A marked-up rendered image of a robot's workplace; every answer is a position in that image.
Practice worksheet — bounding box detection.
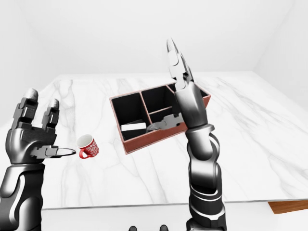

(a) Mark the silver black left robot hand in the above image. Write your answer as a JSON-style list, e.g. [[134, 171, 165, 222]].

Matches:
[[6, 88, 77, 167]]

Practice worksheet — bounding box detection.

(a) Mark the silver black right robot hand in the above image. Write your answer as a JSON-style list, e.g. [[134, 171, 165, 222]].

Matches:
[[146, 38, 209, 132]]

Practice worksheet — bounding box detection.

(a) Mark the red-brown desk caddy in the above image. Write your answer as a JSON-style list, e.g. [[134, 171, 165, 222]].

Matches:
[[109, 81, 212, 154]]

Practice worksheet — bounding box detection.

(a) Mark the white book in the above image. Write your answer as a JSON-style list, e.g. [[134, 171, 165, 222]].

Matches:
[[121, 122, 147, 132]]

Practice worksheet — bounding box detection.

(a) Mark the red patterned mug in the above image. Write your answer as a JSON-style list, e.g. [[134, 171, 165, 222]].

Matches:
[[76, 134, 100, 159]]

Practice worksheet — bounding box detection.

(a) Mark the brown wooden board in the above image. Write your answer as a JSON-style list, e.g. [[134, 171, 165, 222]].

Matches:
[[268, 199, 308, 214]]

